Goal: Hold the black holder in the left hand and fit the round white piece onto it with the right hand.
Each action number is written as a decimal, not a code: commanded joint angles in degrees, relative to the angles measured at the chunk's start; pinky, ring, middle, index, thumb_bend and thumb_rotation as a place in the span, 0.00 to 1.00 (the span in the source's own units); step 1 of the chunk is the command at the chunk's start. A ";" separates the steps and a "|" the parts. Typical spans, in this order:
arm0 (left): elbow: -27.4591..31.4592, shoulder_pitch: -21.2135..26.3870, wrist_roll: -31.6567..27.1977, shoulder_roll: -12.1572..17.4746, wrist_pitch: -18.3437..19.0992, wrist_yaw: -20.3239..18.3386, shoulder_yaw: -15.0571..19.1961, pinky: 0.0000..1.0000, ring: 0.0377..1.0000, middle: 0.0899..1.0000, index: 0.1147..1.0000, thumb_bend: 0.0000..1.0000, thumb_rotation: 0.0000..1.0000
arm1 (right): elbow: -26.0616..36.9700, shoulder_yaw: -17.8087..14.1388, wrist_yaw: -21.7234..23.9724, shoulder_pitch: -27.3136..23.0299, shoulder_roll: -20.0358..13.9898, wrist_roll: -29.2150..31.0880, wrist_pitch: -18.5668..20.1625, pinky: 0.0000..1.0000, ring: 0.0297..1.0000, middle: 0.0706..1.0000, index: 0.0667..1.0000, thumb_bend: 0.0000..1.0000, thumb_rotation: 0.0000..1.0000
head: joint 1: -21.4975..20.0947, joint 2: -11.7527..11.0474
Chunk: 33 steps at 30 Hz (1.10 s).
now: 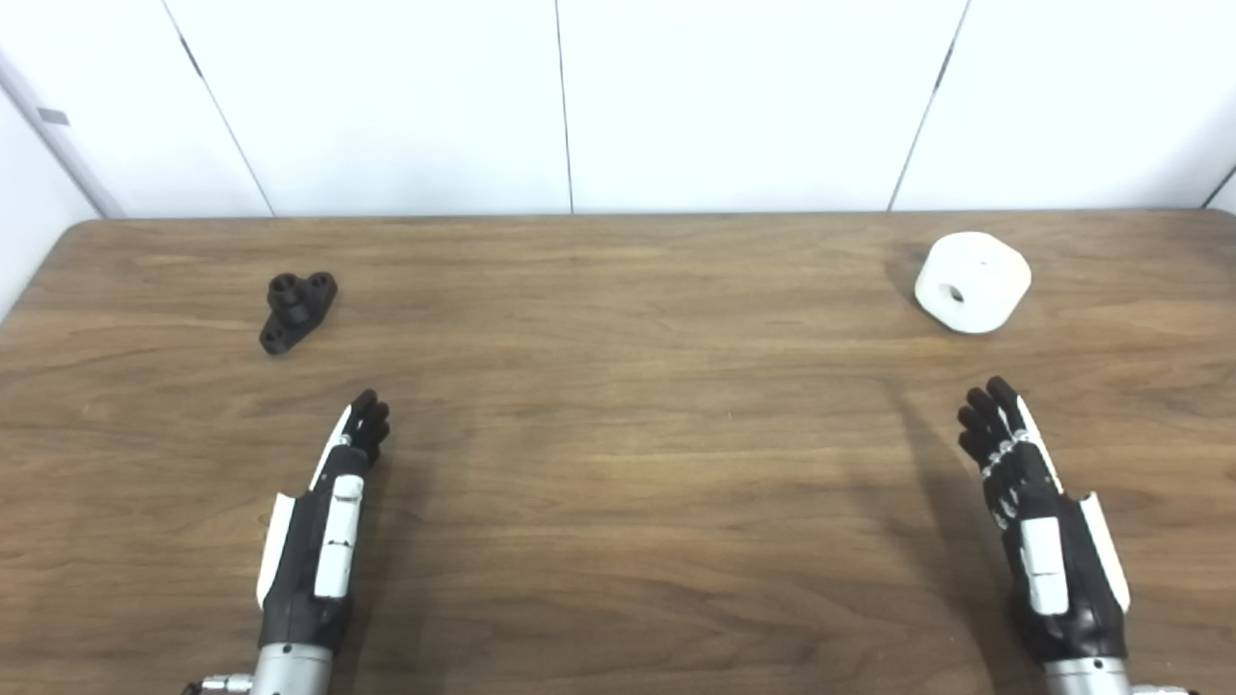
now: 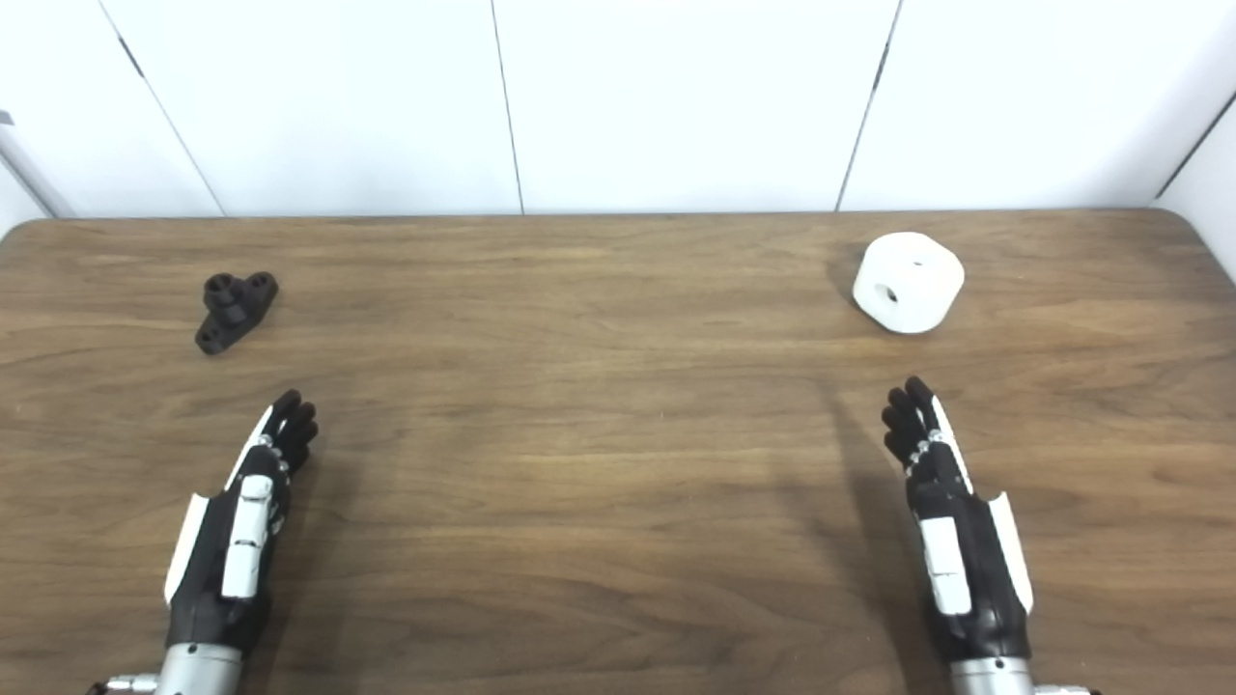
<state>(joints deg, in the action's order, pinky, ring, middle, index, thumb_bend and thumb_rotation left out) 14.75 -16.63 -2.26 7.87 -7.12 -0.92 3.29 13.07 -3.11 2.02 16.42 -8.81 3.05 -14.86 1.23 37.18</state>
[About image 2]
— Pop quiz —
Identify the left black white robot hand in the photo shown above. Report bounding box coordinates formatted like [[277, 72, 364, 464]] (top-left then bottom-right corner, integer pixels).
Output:
[[163, 389, 320, 658]]

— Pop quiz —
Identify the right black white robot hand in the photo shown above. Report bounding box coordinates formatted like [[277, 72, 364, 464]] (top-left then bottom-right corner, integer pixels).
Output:
[[880, 376, 1035, 667]]

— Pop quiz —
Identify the black plastic holder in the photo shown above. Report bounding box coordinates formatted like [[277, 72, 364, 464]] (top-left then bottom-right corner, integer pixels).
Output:
[[195, 272, 280, 356]]

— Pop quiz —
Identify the round white plastic piece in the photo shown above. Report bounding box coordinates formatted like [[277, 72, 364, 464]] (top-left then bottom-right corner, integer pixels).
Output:
[[852, 232, 966, 336]]

